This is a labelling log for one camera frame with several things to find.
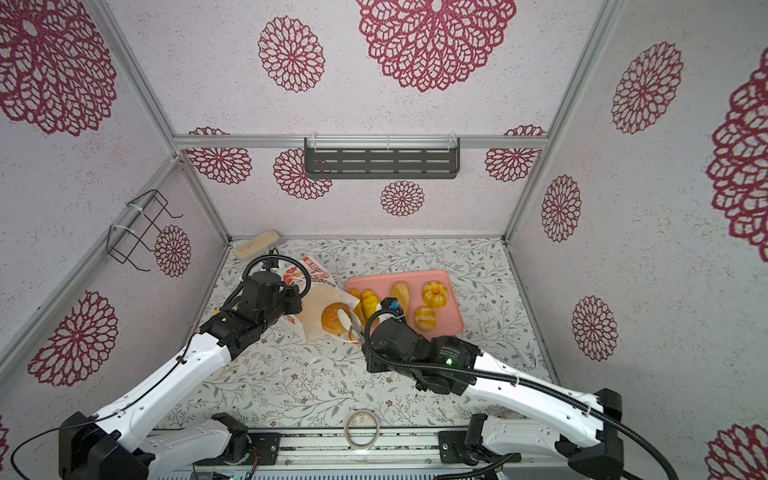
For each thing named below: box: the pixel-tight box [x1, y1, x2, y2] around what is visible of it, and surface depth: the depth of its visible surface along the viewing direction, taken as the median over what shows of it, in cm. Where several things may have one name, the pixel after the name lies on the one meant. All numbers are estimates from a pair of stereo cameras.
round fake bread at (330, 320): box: [321, 302, 351, 336], surface depth 81 cm
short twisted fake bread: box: [361, 289, 380, 318], surface depth 100 cm
